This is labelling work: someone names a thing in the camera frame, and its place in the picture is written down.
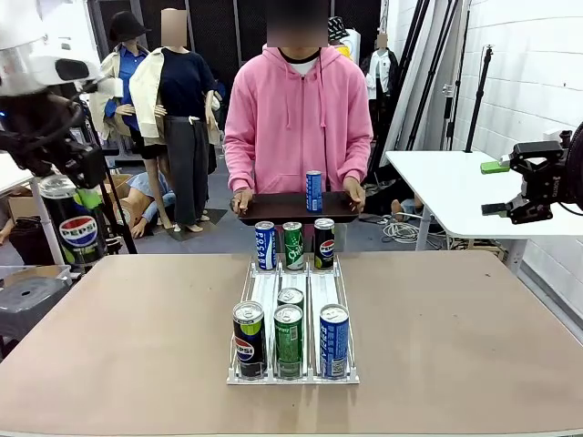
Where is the clear plastic box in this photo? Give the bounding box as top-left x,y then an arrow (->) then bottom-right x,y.
0,264 -> 73,289

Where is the person's left hand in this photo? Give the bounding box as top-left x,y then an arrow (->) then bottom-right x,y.
343,178 -> 367,214

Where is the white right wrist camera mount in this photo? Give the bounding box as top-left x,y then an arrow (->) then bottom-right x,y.
541,128 -> 573,147

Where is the mannequin bucket hat yellow shirt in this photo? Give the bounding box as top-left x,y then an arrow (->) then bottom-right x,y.
326,15 -> 362,63

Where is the dark floor mat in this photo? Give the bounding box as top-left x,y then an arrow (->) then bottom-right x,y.
164,208 -> 229,239

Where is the upright black light stand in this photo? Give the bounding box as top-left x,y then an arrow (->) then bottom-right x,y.
464,44 -> 496,154

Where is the black serving tray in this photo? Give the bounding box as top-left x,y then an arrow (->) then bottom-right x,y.
237,190 -> 361,227

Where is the person in white black jacket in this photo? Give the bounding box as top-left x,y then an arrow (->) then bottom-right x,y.
365,30 -> 400,104

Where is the grey plastic stool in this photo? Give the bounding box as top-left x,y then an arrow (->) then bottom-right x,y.
0,275 -> 73,340

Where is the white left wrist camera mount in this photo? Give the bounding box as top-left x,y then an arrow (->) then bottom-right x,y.
88,75 -> 125,99

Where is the small white side table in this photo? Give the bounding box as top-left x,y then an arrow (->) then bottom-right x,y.
0,152 -> 67,266

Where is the mannequin navy top cream jacket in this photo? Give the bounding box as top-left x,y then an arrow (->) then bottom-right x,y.
129,6 -> 224,233

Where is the person's right forearm pink sleeve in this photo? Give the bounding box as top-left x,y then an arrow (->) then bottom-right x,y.
223,131 -> 257,193

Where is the white floor cable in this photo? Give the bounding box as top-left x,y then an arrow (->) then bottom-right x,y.
381,211 -> 425,243

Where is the crouching person blue shirt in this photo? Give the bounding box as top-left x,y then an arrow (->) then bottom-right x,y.
118,171 -> 178,240

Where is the tattooed right hand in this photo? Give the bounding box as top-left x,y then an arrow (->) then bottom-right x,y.
230,187 -> 254,215

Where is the cardboard box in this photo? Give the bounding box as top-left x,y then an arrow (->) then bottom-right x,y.
6,172 -> 133,224

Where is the white can dispenser rack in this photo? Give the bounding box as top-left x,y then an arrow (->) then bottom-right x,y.
226,254 -> 361,386

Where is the blue Pocari Sweat can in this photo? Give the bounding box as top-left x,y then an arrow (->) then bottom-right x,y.
254,220 -> 277,271
319,303 -> 351,380
305,169 -> 324,213

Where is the green Chilsung cider can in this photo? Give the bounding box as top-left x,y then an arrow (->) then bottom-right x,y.
277,287 -> 305,315
281,221 -> 305,271
273,303 -> 305,380

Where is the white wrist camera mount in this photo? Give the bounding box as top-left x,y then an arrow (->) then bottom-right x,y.
541,128 -> 573,147
88,75 -> 125,99

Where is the mannequin in blue shirt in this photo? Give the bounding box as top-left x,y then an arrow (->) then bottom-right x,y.
88,11 -> 177,231

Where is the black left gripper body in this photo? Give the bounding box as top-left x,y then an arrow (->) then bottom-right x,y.
0,93 -> 87,151

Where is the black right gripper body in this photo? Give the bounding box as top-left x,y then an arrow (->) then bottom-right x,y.
546,121 -> 583,206

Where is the person in pink hoodie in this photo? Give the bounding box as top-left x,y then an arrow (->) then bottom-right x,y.
223,0 -> 374,229

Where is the folded black light stand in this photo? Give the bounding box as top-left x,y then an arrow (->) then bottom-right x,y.
444,11 -> 470,151
394,0 -> 459,151

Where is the person's left forearm pink sleeve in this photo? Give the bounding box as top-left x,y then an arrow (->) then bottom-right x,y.
342,131 -> 374,186

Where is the large white table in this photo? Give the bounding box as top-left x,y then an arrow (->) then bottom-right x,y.
384,149 -> 583,277

